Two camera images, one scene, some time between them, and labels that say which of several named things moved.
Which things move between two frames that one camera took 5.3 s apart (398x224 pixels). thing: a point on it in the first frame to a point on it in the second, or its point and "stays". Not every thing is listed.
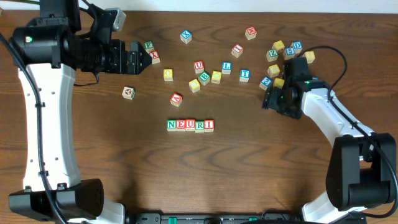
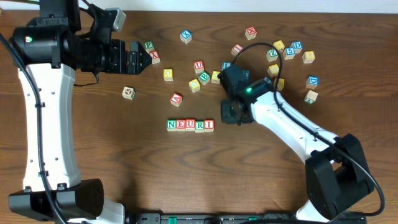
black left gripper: x=133 y=58 stays
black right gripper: x=273 y=98 to x=230 y=76
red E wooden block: x=181 y=125 stays
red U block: x=189 y=125 stays
